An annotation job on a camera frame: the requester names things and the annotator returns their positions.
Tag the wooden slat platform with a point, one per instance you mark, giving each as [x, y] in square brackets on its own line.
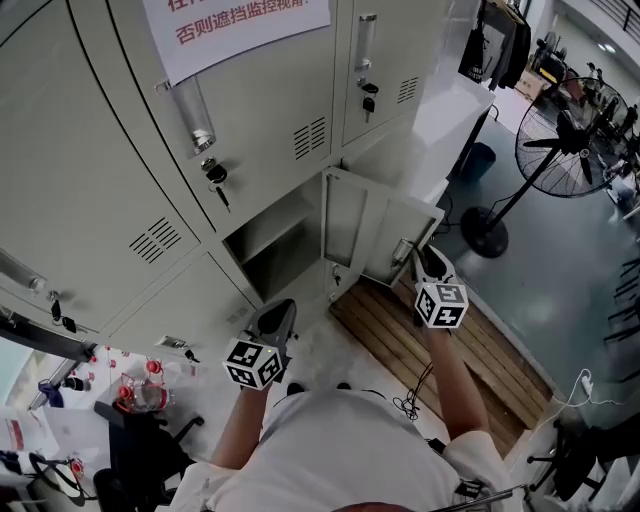
[390, 340]

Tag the white paper notice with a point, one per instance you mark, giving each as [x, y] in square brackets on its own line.
[240, 30]

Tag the black window frame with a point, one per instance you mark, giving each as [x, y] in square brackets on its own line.
[40, 337]

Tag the white power strip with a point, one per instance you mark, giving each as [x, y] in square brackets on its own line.
[587, 384]

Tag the blue cloth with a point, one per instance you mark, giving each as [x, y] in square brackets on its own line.
[50, 395]

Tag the person's left forearm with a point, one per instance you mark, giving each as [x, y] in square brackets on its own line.
[245, 425]

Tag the grey metal locker cabinet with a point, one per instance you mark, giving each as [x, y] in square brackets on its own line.
[100, 150]

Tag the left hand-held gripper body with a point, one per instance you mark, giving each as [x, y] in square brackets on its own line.
[252, 365]

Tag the black swivel chair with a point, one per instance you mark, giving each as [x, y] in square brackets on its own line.
[575, 460]

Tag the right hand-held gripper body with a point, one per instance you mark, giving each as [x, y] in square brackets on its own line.
[440, 305]

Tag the black office chair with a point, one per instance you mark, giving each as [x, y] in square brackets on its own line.
[145, 450]

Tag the large clear glass jar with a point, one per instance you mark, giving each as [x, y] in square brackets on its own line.
[150, 395]

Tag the black keys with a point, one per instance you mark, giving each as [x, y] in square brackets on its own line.
[216, 174]
[56, 310]
[369, 106]

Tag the person's black right shoe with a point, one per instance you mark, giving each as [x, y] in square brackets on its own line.
[343, 386]

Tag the person's black shoe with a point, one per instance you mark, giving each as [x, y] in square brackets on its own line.
[343, 386]
[296, 389]

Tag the red-capped glass bottle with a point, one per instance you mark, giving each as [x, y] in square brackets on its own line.
[154, 366]
[125, 392]

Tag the white counter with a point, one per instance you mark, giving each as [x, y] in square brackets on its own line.
[460, 120]

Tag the person's white shirt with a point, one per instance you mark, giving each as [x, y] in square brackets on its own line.
[340, 450]

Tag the round black-framed mirror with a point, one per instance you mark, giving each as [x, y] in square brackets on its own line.
[37, 470]

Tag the person's black left shoe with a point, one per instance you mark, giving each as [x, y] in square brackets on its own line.
[296, 389]

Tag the white paper-covered desk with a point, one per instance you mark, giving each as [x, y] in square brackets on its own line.
[45, 430]

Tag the locker door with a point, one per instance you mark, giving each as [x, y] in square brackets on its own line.
[370, 225]

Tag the blue bin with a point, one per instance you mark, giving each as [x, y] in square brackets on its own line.
[480, 157]

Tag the black cylindrical bottle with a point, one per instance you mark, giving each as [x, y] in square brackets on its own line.
[76, 384]

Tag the dark clothes on rack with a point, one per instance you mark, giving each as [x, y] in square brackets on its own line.
[495, 45]

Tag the person's right forearm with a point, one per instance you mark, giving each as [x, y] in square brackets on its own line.
[457, 385]

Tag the black standing fan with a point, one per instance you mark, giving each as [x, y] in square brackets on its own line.
[570, 135]

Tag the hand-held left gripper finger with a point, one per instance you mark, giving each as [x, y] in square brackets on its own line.
[293, 320]
[256, 320]

